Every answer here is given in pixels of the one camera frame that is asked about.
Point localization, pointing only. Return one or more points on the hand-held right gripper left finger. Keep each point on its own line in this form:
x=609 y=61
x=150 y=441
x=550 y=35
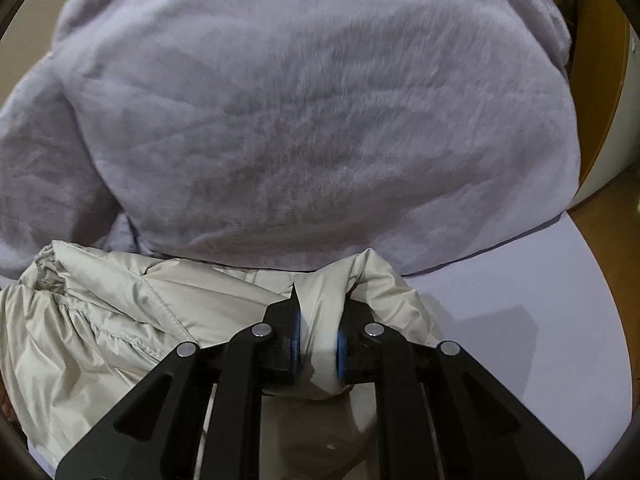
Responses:
x=298 y=341

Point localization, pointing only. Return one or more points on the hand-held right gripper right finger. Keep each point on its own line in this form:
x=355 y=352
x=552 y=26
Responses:
x=342 y=356

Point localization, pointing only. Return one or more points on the cream puffer jacket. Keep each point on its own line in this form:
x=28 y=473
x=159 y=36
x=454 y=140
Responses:
x=100 y=320

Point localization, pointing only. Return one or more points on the light grey bed sheet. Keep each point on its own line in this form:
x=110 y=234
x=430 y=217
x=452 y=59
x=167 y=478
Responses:
x=525 y=340

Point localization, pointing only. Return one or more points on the wooden headboard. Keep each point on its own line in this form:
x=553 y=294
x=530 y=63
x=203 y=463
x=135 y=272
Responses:
x=607 y=85

